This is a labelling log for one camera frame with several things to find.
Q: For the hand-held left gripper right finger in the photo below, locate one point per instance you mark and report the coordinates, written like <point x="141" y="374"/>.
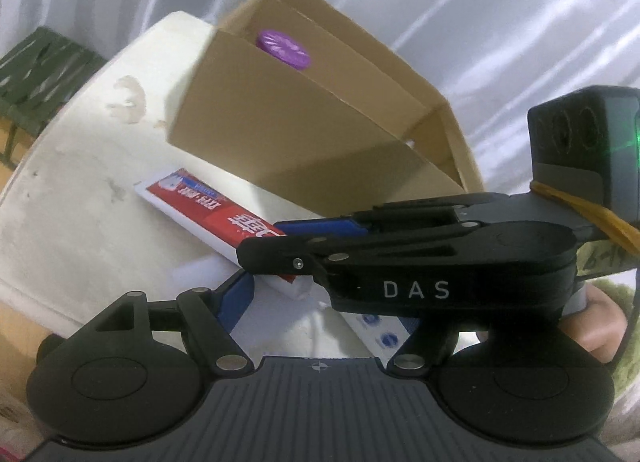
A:
<point x="421" y="344"/>

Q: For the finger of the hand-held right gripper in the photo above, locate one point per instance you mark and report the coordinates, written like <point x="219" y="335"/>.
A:
<point x="280" y="254"/>
<point x="320" y="228"/>

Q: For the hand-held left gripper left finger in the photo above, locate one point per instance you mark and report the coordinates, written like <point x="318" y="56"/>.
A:
<point x="239" y="303"/>

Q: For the white paper box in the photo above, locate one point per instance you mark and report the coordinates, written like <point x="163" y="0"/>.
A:
<point x="310" y="332"/>

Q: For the red toothpaste tube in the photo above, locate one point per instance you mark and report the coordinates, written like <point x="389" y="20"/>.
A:
<point x="210" y="212"/>

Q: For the brown cardboard box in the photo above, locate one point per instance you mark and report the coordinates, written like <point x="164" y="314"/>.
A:
<point x="320" y="117"/>

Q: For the person's right forearm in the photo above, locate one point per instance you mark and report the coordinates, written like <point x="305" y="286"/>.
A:
<point x="631" y="382"/>

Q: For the person's right hand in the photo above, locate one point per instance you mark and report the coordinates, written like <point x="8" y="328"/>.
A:
<point x="595" y="324"/>

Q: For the yellow rubber band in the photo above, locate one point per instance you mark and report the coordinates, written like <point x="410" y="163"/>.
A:
<point x="600" y="212"/>

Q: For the purple lid air freshener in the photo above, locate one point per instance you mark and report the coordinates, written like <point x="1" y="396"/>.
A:
<point x="285" y="48"/>

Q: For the white satin curtain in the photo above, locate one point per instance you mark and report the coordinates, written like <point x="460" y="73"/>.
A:
<point x="450" y="12"/>

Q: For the green slatted chair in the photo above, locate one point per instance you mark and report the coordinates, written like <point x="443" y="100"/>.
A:
<point x="40" y="77"/>

